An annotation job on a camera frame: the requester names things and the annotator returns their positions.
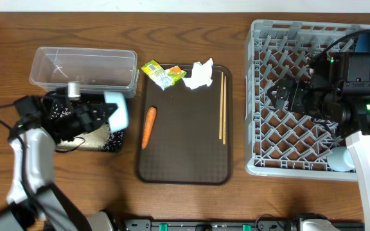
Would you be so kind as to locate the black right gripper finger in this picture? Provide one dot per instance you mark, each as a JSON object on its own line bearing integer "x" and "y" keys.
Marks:
{"x": 277, "y": 103}
{"x": 274, "y": 88}

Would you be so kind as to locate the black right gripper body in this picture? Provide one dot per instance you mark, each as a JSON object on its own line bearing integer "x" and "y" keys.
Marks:
{"x": 303, "y": 100}

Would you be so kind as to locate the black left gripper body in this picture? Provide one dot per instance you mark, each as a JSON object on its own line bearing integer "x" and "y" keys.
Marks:
{"x": 80, "y": 120}

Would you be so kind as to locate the light blue rice bowl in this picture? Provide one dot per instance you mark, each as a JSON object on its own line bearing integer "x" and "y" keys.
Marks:
{"x": 119, "y": 119}

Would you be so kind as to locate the white napkin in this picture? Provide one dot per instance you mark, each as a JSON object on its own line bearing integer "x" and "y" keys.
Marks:
{"x": 201, "y": 74}

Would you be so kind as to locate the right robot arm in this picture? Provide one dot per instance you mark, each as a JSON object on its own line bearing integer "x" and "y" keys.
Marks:
{"x": 338, "y": 91}

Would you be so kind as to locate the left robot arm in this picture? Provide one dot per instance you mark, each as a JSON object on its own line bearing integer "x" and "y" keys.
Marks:
{"x": 34, "y": 139}

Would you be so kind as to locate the grey plastic dishwasher rack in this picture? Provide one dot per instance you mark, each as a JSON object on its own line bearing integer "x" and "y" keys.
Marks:
{"x": 279, "y": 142}

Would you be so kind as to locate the black tray bin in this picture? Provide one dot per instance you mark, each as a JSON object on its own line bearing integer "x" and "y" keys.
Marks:
{"x": 101, "y": 139}

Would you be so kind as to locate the clear plastic bin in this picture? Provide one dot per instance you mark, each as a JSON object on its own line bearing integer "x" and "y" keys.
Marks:
{"x": 96, "y": 70}

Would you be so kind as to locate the orange carrot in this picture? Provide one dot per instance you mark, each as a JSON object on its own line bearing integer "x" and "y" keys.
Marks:
{"x": 148, "y": 125}

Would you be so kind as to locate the right wooden chopstick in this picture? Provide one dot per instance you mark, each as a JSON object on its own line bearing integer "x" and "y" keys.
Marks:
{"x": 224, "y": 110}

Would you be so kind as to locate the wooden chopstick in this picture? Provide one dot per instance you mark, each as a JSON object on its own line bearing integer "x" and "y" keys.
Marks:
{"x": 224, "y": 110}
{"x": 221, "y": 106}

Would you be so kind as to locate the left wooden chopstick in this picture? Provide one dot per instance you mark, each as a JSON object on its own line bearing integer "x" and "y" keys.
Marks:
{"x": 221, "y": 106}

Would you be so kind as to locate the yellow green snack wrapper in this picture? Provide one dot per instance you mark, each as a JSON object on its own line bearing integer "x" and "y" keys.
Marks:
{"x": 164, "y": 78}

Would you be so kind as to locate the brown serving tray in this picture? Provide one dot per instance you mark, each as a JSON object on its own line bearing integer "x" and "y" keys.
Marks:
{"x": 184, "y": 147}

